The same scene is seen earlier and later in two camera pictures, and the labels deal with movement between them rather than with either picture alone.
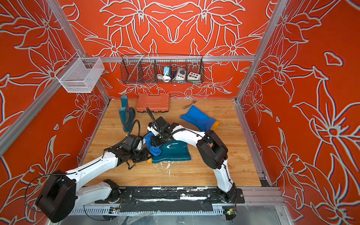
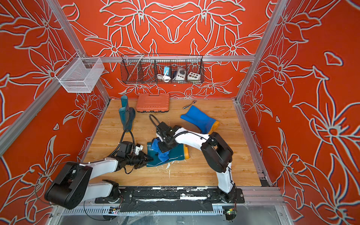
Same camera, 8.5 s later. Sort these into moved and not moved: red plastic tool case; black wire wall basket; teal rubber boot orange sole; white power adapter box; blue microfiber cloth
Moved: blue microfiber cloth
Not moved: red plastic tool case; white power adapter box; teal rubber boot orange sole; black wire wall basket
